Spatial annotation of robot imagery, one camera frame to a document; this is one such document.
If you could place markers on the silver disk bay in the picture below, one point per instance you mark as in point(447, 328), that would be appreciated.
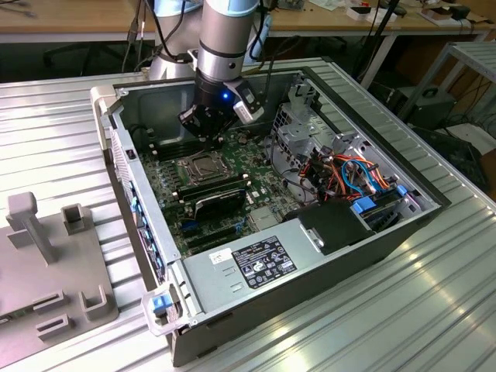
point(356, 145)

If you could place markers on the blue disk carrier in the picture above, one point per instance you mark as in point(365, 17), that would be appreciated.
point(364, 205)

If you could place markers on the black graphics card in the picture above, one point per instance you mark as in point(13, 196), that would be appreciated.
point(219, 205)

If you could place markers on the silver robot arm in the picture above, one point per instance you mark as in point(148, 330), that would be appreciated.
point(221, 38)

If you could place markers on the black PC case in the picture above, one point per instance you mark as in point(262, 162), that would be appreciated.
point(294, 290)

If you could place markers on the silver drive cage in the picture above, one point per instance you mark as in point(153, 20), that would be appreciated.
point(298, 135)

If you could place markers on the silver CPU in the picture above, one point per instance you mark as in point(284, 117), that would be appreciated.
point(206, 169)

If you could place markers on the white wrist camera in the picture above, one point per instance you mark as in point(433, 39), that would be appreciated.
point(246, 112)

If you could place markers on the green RAM stick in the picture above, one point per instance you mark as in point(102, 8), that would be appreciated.
point(217, 193)

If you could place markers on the white cardboard box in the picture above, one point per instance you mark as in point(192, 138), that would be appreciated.
point(364, 13)

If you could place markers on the silver chipset heatsink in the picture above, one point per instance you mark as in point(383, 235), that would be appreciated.
point(264, 219)

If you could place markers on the green motherboard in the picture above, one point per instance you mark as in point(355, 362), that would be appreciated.
point(259, 182)

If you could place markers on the brown cardboard box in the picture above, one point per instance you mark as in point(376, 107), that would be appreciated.
point(438, 15)

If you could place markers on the silver power supply unit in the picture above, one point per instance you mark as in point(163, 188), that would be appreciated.
point(217, 284)

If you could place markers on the black plastic shroud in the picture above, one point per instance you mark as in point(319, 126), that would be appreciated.
point(333, 226)

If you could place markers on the long black expansion slot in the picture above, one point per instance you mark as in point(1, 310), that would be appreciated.
point(213, 232)
point(214, 242)

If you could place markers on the black equipment case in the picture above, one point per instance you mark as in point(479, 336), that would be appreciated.
point(430, 108)

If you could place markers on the grey slatted side table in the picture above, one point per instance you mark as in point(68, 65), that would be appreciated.
point(478, 58)

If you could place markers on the grey parts rack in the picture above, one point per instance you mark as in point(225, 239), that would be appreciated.
point(58, 271)

